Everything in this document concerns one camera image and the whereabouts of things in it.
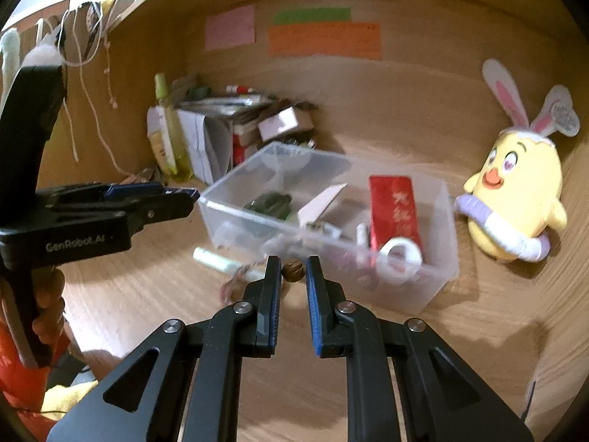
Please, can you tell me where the clear plastic box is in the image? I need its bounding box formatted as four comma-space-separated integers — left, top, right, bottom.
198, 142, 460, 316

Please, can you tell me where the white tape roll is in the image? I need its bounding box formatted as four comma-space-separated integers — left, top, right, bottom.
375, 237, 423, 286

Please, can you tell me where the dark green object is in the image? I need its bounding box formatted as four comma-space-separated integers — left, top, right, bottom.
243, 192, 293, 221

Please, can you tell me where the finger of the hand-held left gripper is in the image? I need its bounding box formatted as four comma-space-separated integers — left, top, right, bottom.
41, 181, 200, 210
120, 192, 195, 234

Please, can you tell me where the pink sticky note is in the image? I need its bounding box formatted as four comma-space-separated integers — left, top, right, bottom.
205, 6, 256, 51

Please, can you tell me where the yellow fabric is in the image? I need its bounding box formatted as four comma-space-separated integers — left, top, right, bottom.
43, 380, 99, 422

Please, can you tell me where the person's orange clothing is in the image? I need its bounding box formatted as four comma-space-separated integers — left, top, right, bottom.
0, 318, 74, 429

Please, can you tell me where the black cable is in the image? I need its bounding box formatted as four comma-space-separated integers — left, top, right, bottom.
523, 379, 538, 421

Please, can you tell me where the brown walnut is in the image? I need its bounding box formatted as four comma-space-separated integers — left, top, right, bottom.
282, 260, 305, 283

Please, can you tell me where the person's left hand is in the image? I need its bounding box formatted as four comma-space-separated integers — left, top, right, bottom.
32, 268, 70, 348

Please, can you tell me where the yellow chick plush toy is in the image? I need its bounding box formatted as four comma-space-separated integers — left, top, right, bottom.
455, 58, 581, 264

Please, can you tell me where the green sticky note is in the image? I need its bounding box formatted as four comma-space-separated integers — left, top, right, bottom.
274, 8, 351, 26

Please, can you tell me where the red carton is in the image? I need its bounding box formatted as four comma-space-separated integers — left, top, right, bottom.
231, 131, 251, 166

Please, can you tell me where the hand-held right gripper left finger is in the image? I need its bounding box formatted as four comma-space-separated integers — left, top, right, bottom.
46, 255, 282, 442

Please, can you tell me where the white hanging cord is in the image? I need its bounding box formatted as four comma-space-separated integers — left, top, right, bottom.
37, 0, 139, 180

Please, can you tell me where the orange sticky note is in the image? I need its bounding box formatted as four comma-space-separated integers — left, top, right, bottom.
268, 22, 382, 60

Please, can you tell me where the small cardboard box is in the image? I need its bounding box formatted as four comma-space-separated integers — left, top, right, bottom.
258, 106, 314, 143

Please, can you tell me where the white tube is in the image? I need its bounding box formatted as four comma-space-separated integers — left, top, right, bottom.
192, 246, 247, 279

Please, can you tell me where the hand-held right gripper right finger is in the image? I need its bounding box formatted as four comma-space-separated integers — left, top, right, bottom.
305, 255, 537, 442

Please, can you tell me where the red white twine bundle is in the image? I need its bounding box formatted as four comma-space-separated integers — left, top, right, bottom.
220, 260, 268, 302

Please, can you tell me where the white paper-wrapped utensil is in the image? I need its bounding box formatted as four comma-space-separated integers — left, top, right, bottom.
297, 183, 348, 231

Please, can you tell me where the yellow-green spray bottle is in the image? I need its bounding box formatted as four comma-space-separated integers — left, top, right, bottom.
154, 73, 194, 182

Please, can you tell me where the red tea packet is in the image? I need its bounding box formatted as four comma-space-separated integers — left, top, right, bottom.
368, 174, 423, 252

